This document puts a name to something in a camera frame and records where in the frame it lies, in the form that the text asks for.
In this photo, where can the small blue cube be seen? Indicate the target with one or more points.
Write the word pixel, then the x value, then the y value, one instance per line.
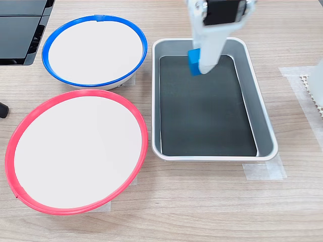
pixel 193 63

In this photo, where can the black tray mat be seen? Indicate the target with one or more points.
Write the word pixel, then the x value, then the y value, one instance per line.
pixel 204 113

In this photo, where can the steel tray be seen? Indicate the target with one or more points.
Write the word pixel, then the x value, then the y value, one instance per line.
pixel 260 113

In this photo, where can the blue-rimmed white plate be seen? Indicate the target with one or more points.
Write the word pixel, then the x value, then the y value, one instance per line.
pixel 94 50

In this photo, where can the translucent tape strip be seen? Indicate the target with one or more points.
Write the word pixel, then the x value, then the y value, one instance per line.
pixel 265 171

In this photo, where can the red-rimmed white plate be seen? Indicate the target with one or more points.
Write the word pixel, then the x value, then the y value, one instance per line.
pixel 75 151

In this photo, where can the small black object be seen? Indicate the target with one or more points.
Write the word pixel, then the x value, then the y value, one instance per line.
pixel 3 110

